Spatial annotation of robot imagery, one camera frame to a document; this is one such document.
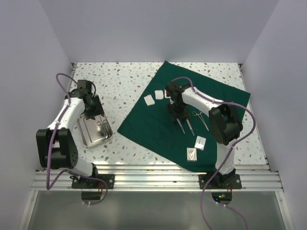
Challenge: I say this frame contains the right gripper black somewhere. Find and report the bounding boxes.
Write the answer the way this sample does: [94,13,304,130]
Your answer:
[167,101,190,125]

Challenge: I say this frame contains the large steel surgical scissors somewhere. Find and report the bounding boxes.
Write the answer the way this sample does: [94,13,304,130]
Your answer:
[177,119,185,134]

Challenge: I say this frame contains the steel scissors medium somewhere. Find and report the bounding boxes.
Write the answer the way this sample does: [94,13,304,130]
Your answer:
[186,119,195,136]

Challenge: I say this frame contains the white sterile packet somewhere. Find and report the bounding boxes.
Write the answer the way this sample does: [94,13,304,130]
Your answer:
[194,136,206,150]

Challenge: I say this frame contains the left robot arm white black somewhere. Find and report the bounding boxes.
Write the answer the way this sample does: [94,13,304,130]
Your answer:
[36,80,104,188]

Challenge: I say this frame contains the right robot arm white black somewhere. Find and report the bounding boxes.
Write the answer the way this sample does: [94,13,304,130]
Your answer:
[165,80,243,188]

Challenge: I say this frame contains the green surgical drape cloth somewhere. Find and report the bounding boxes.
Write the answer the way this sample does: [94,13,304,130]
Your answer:
[117,61,250,173]

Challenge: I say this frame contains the stainless steel instrument tray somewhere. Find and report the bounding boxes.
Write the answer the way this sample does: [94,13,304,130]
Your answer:
[77,114,113,148]

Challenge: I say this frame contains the white gauze pad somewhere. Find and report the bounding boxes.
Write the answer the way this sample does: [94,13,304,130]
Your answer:
[144,94,155,106]
[164,90,171,99]
[154,90,164,100]

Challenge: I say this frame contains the aluminium rail frame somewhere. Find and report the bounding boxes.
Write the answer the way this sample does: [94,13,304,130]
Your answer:
[31,164,285,192]

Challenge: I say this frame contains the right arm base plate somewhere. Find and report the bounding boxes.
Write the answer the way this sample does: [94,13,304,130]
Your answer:
[198,172,242,190]

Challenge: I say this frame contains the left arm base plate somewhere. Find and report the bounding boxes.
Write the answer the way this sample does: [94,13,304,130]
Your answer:
[70,174,115,189]

